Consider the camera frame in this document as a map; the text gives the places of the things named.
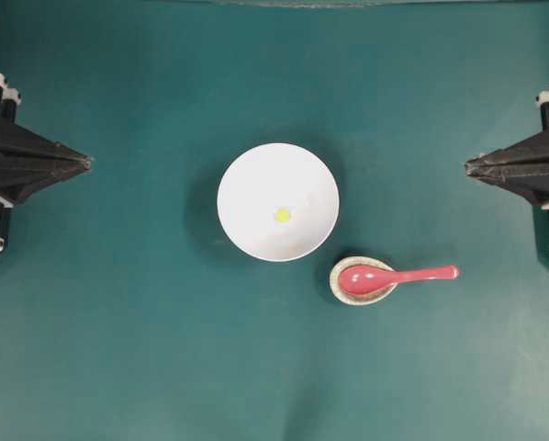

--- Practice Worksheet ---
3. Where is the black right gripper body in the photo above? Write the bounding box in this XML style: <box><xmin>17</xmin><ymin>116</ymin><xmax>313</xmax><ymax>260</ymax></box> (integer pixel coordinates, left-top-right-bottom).
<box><xmin>465</xmin><ymin>89</ymin><xmax>549</xmax><ymax>223</ymax></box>

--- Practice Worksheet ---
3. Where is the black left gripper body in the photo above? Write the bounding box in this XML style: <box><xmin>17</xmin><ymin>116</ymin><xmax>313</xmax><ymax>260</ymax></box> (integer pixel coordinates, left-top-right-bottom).
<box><xmin>0</xmin><ymin>74</ymin><xmax>92</xmax><ymax>254</ymax></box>

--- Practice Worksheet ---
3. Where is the pink ceramic spoon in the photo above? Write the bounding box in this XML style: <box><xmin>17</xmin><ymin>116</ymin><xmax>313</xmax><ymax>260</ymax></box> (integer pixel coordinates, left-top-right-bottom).
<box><xmin>339</xmin><ymin>265</ymin><xmax>460</xmax><ymax>296</ymax></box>

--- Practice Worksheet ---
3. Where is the yellow hexagonal prism block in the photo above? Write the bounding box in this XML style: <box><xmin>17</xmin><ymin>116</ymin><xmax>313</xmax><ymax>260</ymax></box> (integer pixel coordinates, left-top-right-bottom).
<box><xmin>274</xmin><ymin>209</ymin><xmax>291</xmax><ymax>223</ymax></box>

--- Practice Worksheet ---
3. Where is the speckled egg-shaped spoon rest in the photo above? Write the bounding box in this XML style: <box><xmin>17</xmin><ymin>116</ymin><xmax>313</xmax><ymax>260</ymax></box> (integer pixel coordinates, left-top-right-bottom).
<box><xmin>329</xmin><ymin>256</ymin><xmax>396</xmax><ymax>306</ymax></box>

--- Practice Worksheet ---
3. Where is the white round bowl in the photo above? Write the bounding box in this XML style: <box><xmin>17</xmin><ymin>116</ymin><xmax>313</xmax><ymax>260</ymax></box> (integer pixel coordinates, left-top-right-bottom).
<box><xmin>217</xmin><ymin>142</ymin><xmax>340</xmax><ymax>262</ymax></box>

